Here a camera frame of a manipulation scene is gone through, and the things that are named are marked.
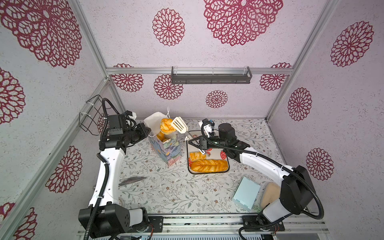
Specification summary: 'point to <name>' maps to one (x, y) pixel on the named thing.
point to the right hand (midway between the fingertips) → (189, 140)
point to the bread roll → (161, 136)
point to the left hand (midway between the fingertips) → (150, 132)
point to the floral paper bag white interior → (167, 147)
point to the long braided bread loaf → (210, 166)
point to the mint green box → (246, 193)
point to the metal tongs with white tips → (178, 123)
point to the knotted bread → (166, 127)
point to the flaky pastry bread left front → (197, 156)
